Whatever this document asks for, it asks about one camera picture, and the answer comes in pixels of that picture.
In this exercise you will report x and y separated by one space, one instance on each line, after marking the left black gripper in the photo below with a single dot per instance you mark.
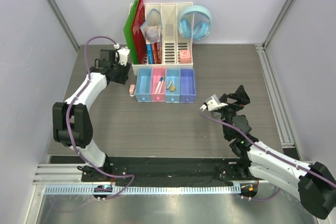
122 79

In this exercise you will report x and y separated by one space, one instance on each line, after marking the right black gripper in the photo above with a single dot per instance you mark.
240 95

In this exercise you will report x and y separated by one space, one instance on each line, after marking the light blue drawer bin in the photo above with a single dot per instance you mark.
143 85

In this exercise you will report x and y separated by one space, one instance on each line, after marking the green red folder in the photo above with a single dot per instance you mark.
133 34

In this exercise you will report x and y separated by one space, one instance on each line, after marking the pink drawer bin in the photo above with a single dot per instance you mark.
156 74

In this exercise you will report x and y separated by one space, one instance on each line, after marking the blue white marker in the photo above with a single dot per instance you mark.
158 85

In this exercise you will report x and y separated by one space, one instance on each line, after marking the green white marker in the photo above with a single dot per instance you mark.
160 86

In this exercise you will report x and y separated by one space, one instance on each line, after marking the purple drawer bin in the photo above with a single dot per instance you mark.
187 86

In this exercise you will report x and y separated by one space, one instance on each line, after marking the beige long eraser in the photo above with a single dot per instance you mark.
169 85

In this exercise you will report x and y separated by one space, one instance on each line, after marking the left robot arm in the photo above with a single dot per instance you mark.
72 125

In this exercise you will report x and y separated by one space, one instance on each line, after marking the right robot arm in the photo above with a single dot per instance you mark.
312 184

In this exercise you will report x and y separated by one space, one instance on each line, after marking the pink stapler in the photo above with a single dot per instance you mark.
132 90

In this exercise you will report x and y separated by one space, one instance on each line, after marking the white file organizer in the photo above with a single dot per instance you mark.
172 42

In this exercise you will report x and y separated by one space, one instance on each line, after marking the clear zip pouch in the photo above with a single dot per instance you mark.
151 28

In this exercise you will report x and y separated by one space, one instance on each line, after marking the pink cube box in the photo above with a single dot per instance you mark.
185 56

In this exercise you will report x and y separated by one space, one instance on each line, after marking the light blue headphones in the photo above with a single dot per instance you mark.
187 27

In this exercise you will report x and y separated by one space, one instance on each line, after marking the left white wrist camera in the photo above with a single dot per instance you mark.
123 55

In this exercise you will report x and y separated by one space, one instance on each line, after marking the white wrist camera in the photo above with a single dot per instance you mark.
213 104
123 55

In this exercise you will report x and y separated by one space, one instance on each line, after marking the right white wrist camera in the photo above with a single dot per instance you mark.
213 104

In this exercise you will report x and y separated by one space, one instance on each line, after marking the white slotted cable duct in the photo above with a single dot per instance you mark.
107 190

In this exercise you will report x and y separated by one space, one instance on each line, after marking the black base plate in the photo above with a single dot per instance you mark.
179 172

